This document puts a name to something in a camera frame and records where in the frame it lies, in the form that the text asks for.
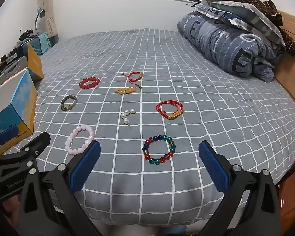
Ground folded blue grey duvet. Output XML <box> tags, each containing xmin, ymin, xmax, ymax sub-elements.
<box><xmin>177</xmin><ymin>11</ymin><xmax>283</xmax><ymax>83</ymax></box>

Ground yellow bead bracelet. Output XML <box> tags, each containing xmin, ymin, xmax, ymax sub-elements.
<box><xmin>114</xmin><ymin>87</ymin><xmax>136</xmax><ymax>95</ymax></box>

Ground pink bead bracelet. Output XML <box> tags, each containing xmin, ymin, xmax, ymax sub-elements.
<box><xmin>65</xmin><ymin>125</ymin><xmax>96</xmax><ymax>155</ymax></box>

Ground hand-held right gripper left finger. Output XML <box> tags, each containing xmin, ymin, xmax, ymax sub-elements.
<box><xmin>18</xmin><ymin>140</ymin><xmax>104</xmax><ymax>236</ymax></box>

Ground grey checked bed sheet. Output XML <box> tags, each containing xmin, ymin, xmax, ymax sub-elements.
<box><xmin>0</xmin><ymin>28</ymin><xmax>295</xmax><ymax>236</ymax></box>

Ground blue and yellow cardboard box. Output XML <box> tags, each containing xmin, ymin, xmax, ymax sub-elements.
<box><xmin>0</xmin><ymin>69</ymin><xmax>38</xmax><ymax>153</ymax></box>

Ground brown patterned blanket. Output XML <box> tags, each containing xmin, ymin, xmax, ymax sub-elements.
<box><xmin>206</xmin><ymin>0</ymin><xmax>295</xmax><ymax>56</ymax></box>

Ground grey patterned pillow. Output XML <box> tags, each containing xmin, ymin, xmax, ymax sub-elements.
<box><xmin>194</xmin><ymin>0</ymin><xmax>286</xmax><ymax>48</ymax></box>

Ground multicolour glass bead bracelet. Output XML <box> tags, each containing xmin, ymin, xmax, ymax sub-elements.
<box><xmin>143</xmin><ymin>135</ymin><xmax>176</xmax><ymax>165</ymax></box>

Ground beige curtain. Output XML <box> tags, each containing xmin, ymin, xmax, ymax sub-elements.
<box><xmin>38</xmin><ymin>0</ymin><xmax>59</xmax><ymax>44</ymax></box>

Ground white pearl bead string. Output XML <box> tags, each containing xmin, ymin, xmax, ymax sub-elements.
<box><xmin>120</xmin><ymin>109</ymin><xmax>136</xmax><ymax>130</ymax></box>

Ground red cord bracelet gold bar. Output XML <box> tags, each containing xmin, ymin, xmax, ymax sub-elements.
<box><xmin>156</xmin><ymin>101</ymin><xmax>184</xmax><ymax>120</ymax></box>

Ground red cord bracelet gold beads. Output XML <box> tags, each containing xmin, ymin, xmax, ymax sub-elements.
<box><xmin>120</xmin><ymin>71</ymin><xmax>143</xmax><ymax>89</ymax></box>

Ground teal desk lamp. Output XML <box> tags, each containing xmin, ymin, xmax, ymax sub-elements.
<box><xmin>34</xmin><ymin>8</ymin><xmax>46</xmax><ymax>34</ymax></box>

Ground wooden bed frame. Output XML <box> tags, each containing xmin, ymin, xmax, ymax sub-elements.
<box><xmin>273</xmin><ymin>10</ymin><xmax>295</xmax><ymax>227</ymax></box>

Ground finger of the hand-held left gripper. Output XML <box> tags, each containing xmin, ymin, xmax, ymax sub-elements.
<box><xmin>0</xmin><ymin>132</ymin><xmax>51</xmax><ymax>175</ymax></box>
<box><xmin>0</xmin><ymin>132</ymin><xmax>14</xmax><ymax>157</ymax></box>

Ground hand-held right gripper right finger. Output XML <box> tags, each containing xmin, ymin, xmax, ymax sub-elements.
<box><xmin>199</xmin><ymin>140</ymin><xmax>282</xmax><ymax>236</ymax></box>

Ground red bead bracelet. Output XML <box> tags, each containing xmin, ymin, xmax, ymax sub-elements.
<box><xmin>79</xmin><ymin>77</ymin><xmax>100</xmax><ymax>89</ymax></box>

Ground teal striped bag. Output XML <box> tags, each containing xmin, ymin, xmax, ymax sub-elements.
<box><xmin>31</xmin><ymin>33</ymin><xmax>52</xmax><ymax>57</ymax></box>

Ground brown green bead bracelet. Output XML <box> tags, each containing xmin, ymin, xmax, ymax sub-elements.
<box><xmin>61</xmin><ymin>95</ymin><xmax>78</xmax><ymax>112</ymax></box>

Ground orange box lid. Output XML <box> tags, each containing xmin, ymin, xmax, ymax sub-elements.
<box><xmin>27</xmin><ymin>43</ymin><xmax>44</xmax><ymax>82</ymax></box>

